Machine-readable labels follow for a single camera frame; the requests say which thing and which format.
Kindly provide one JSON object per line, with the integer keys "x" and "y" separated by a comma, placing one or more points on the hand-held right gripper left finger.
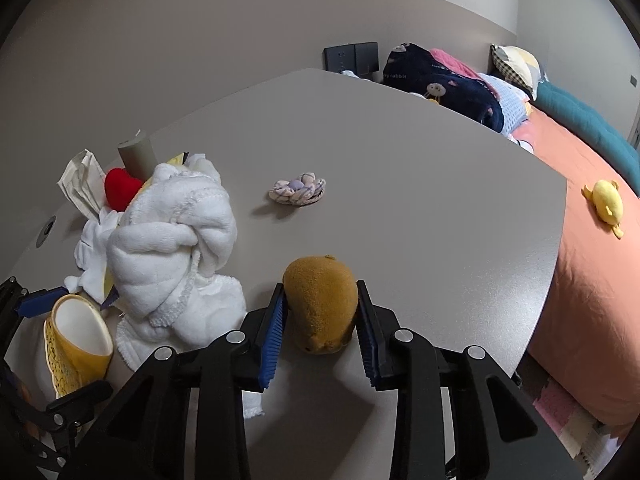
{"x": 270, "y": 345}

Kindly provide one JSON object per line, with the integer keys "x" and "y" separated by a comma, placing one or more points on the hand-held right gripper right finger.
{"x": 368, "y": 347}

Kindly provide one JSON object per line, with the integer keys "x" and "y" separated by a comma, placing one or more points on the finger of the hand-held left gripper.
{"x": 75, "y": 400}
{"x": 40, "y": 302}

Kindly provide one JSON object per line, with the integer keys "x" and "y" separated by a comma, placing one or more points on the yellow paper cup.
{"x": 65, "y": 360}

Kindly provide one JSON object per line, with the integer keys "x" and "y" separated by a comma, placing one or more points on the brown kiwi plush toy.
{"x": 320, "y": 305}

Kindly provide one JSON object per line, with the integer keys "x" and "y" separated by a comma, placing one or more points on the white crumpled cloth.
{"x": 92, "y": 255}

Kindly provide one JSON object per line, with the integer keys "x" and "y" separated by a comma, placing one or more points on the beige crumpled paper bag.
{"x": 80, "y": 180}

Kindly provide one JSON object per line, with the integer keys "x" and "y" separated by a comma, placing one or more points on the red heart plush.
{"x": 120, "y": 187}

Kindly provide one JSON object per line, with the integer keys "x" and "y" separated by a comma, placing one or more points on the white fluffy towel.
{"x": 170, "y": 240}

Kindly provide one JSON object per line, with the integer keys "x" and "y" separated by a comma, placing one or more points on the grey cylinder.
{"x": 137, "y": 157}

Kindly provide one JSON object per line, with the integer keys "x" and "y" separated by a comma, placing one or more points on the foam puzzle floor mat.
{"x": 560, "y": 410}

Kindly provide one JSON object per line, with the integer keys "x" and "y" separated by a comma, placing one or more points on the bed with orange sheet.
{"x": 590, "y": 285}

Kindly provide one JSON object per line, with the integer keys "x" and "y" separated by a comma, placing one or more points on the navy printed blanket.
{"x": 450, "y": 92}

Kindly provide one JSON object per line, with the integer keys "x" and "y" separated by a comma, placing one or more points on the small white cloth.
{"x": 356, "y": 75}

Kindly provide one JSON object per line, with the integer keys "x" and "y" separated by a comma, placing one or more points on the yellow duck plush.
{"x": 607, "y": 205}

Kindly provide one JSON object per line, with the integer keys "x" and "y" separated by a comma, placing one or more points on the light blue knit blanket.
{"x": 507, "y": 102}

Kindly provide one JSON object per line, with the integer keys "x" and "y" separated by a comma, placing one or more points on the pink fleece cloth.
{"x": 452, "y": 62}

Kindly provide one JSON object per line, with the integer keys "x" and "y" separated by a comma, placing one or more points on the teal long cushion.
{"x": 585, "y": 120}

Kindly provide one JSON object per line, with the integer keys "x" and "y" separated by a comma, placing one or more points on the checkered pillow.
{"x": 515, "y": 60}

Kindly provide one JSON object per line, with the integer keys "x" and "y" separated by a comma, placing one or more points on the dark wall socket panel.
{"x": 350, "y": 57}

